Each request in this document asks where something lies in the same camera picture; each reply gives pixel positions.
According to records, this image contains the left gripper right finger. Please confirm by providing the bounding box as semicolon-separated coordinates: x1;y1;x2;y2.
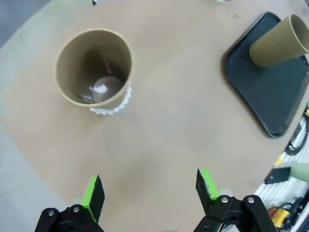
194;168;277;232

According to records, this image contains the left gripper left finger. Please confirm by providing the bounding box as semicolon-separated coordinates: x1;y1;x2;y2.
35;174;106;232

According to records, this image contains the tall brown paper cup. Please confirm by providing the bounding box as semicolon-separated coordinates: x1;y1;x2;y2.
53;28;135;107
248;13;309;68

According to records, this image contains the black handheld device yellow label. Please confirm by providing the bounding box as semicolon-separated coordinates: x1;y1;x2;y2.
264;154;292;186

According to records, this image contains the yellow red emergency stop box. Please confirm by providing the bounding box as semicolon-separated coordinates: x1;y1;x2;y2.
267;206;294;229

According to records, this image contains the black plastic tray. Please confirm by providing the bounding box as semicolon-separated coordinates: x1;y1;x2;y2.
221;11;309;139

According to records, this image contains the black cable loop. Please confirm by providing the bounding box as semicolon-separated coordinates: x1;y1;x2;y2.
284;120;309;157

